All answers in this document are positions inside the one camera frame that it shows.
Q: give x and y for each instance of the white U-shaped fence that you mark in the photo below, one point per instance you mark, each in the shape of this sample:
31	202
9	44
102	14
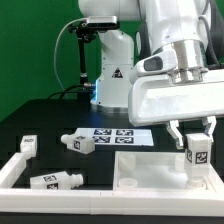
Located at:
203	202

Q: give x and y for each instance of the camera on black stand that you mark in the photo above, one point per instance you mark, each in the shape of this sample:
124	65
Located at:
86	31

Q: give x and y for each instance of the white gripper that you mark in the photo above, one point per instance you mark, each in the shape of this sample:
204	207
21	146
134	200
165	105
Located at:
155	99

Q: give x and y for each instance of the white sheet with markers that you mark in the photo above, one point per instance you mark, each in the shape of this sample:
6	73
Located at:
108	136

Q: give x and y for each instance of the white square tabletop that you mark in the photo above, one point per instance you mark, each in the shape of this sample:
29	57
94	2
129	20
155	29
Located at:
150	171

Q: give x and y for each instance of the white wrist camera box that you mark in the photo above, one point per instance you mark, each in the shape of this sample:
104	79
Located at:
157	64

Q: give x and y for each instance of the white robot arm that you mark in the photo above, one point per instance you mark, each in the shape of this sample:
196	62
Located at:
148	27

